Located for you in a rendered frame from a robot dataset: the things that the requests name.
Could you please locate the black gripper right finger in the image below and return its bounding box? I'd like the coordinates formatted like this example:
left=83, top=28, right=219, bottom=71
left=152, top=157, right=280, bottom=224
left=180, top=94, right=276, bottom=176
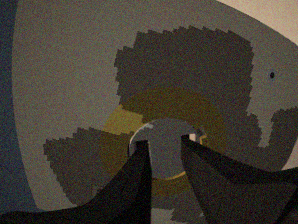
left=181, top=136, right=298, bottom=224

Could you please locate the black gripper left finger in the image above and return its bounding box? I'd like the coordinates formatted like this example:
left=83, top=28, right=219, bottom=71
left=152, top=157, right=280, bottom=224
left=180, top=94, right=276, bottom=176
left=0, top=141, right=152, bottom=224

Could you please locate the beige cylinder with two red pins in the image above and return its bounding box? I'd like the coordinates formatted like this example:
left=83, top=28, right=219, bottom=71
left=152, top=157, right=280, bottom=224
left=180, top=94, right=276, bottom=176
left=129, top=119, right=201, bottom=179

